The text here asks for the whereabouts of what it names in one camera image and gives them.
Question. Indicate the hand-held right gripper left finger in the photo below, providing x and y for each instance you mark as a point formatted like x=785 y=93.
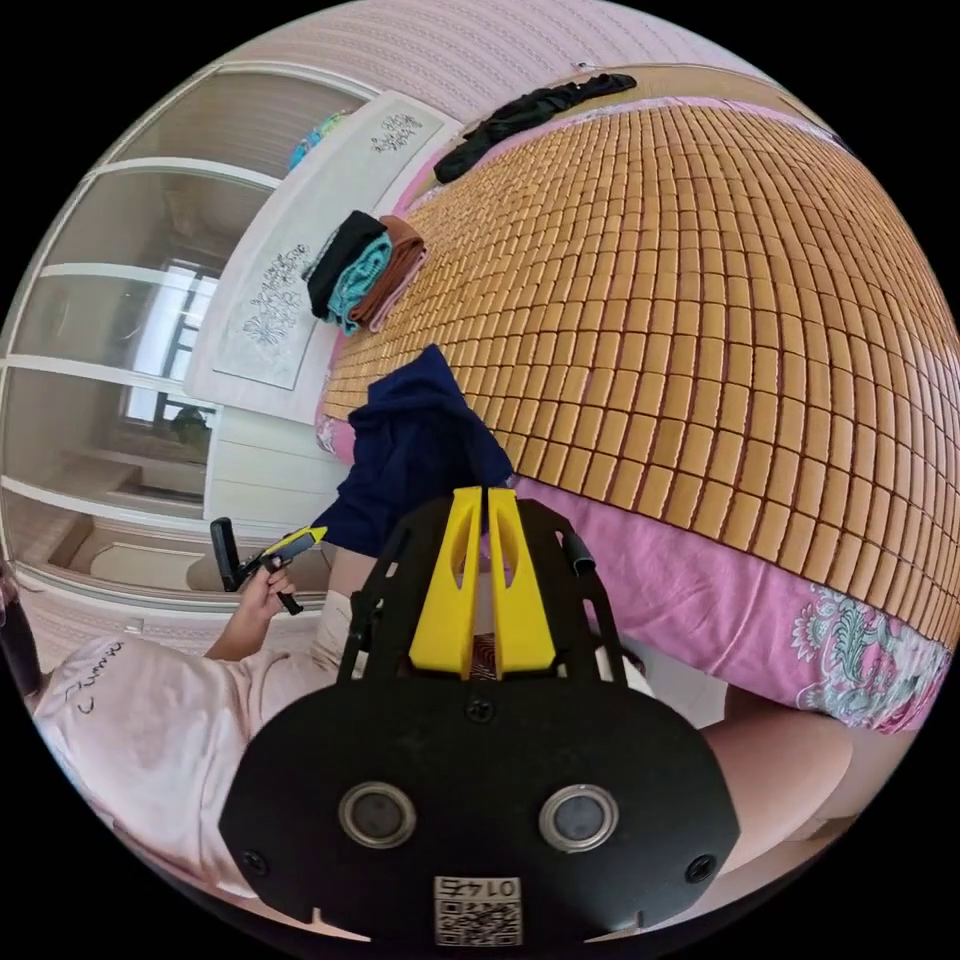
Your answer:
x=450 y=600

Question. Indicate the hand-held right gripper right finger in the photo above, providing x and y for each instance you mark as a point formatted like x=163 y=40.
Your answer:
x=521 y=607

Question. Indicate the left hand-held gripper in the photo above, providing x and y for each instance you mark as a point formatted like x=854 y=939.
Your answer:
x=264 y=564

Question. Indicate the dark blue short sleeve shirt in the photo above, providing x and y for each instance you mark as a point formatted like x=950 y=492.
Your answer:
x=420 y=442

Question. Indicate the person's left forearm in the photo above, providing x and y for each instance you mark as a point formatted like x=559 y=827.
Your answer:
x=229 y=643

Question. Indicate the person's left hand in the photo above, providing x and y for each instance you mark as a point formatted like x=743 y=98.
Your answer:
x=259 y=604

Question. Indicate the white bedside cabinet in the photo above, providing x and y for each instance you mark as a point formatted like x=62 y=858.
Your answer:
x=262 y=465

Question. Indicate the person's body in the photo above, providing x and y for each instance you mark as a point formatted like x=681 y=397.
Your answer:
x=157 y=735

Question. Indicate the pile of clothes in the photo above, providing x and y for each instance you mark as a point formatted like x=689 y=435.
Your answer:
x=360 y=270

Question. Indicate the cupboard with glass doors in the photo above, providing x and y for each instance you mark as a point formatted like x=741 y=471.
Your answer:
x=105 y=315

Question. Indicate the bed with woven mat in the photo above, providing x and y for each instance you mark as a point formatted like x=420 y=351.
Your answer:
x=675 y=315

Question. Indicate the black garment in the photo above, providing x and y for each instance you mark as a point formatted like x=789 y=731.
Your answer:
x=517 y=120

